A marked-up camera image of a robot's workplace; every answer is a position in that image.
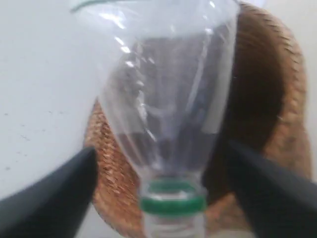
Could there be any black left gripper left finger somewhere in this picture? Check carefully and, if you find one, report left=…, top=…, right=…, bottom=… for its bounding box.
left=0, top=147, right=96, bottom=238

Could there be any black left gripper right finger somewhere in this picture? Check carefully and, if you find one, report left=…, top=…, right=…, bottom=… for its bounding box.
left=226, top=141, right=317, bottom=238

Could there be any clear plastic bottle green label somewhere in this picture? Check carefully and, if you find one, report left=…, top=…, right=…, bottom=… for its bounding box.
left=70, top=0, right=240, bottom=238

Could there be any brown woven wicker basket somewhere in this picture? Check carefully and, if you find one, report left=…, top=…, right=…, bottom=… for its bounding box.
left=84, top=2, right=312, bottom=238

